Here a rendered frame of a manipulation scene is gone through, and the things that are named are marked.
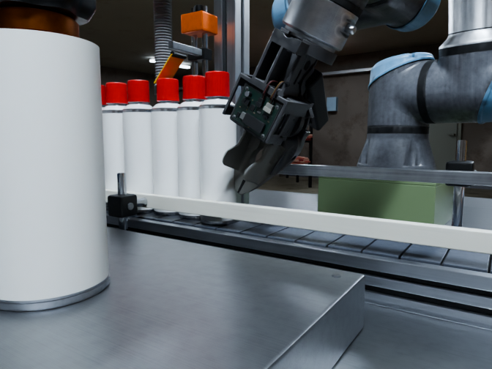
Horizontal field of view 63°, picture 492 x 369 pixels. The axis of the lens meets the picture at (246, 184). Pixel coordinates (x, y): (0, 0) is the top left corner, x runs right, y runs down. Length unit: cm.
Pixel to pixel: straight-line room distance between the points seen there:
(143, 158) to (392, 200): 45
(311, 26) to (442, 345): 32
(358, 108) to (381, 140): 871
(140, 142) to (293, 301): 40
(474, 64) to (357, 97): 881
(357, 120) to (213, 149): 901
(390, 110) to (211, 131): 39
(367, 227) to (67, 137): 29
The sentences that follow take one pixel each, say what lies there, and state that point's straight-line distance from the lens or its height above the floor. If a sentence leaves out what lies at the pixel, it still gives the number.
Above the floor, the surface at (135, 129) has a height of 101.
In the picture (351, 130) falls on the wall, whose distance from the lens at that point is 955.
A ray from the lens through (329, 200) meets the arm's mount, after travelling 83.
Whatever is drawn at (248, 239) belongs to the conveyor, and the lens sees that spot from 49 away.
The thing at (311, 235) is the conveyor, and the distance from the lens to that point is 50.
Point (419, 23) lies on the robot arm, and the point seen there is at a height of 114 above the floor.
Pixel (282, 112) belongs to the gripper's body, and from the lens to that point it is 44.
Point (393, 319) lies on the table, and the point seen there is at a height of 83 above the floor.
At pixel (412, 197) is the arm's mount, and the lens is 78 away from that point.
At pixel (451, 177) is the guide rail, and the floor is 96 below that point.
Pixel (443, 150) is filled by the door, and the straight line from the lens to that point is 895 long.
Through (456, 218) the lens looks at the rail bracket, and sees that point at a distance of 55.
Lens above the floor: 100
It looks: 7 degrees down
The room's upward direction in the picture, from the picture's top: straight up
